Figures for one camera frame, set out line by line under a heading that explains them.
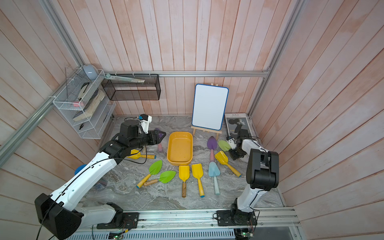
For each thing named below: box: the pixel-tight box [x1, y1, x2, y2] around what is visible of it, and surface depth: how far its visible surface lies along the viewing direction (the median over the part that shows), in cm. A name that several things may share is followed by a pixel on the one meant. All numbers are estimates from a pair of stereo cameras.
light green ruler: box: [104, 73, 146, 83], surface depth 92 cm
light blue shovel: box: [208, 161, 221, 195], surface depth 91 cm
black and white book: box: [224, 113, 253, 138], surface depth 113 cm
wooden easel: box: [191, 126, 222, 140], surface depth 105 cm
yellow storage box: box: [166, 131, 194, 167], surface depth 100 cm
